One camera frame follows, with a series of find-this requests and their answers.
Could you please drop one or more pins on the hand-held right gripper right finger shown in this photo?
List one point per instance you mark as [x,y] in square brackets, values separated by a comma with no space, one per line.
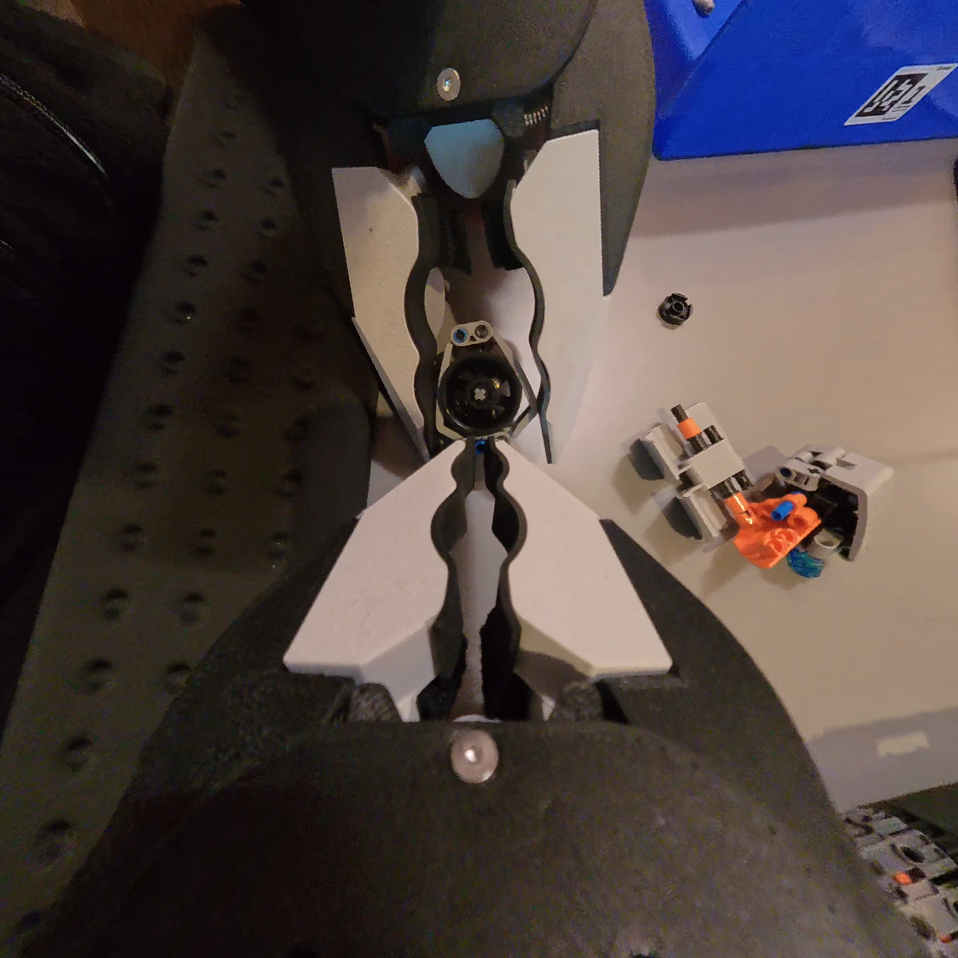
[591,599]

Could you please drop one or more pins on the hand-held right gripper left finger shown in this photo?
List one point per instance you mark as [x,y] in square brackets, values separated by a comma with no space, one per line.
[359,599]

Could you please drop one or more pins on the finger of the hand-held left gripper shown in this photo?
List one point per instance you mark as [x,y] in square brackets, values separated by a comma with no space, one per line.
[572,239]
[374,247]

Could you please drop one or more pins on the grey black wheel Lego assembly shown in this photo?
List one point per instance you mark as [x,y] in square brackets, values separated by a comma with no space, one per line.
[494,340]

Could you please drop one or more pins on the grey orange axle assembly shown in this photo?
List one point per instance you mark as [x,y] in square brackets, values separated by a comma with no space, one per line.
[703,464]

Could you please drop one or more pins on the black wheel hub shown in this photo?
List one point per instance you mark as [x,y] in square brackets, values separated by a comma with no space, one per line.
[475,393]

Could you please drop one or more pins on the dark grey round plate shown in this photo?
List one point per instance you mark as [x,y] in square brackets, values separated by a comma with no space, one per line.
[675,310]

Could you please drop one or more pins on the black dimpled panel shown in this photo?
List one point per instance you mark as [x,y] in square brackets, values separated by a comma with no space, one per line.
[187,486]

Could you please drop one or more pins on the translucent blue round piece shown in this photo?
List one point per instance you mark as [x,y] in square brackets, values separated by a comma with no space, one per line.
[806,564]

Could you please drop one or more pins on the blue plastic bin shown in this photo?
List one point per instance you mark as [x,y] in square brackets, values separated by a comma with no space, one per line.
[786,75]

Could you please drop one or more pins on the grey shell block assembly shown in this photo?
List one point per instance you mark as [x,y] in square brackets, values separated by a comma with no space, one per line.
[861,479]

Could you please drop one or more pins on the grey orange toy robot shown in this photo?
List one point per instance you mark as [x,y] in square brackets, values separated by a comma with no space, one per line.
[913,876]

